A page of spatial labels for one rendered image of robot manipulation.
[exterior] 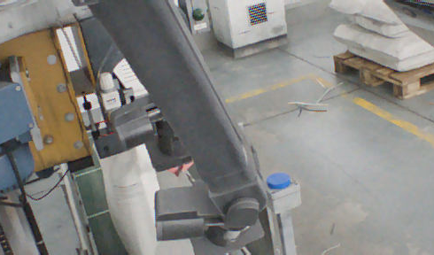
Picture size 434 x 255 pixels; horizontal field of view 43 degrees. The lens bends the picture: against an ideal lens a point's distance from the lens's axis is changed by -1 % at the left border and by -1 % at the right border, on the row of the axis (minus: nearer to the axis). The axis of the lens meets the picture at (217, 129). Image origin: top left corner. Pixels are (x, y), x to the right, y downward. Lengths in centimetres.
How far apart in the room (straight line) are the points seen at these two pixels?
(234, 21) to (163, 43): 465
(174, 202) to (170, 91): 22
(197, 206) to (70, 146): 71
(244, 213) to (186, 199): 8
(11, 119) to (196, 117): 57
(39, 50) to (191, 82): 81
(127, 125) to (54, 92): 38
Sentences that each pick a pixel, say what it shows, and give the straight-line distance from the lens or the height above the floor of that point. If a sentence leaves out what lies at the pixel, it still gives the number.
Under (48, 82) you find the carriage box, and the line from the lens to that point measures 129.
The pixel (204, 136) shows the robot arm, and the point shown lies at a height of 134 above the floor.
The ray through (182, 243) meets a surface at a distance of 125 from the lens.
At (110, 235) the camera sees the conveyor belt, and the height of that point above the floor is 38.
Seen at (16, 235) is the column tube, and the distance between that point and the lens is 149.
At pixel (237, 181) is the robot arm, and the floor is 127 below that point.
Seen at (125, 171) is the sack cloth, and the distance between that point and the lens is 166.
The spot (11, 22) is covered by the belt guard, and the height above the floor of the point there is 139.
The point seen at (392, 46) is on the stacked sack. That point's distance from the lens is 385.
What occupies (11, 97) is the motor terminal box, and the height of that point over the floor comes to 128.
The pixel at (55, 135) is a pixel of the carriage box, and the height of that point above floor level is 110.
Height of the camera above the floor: 157
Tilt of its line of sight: 24 degrees down
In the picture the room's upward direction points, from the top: 11 degrees counter-clockwise
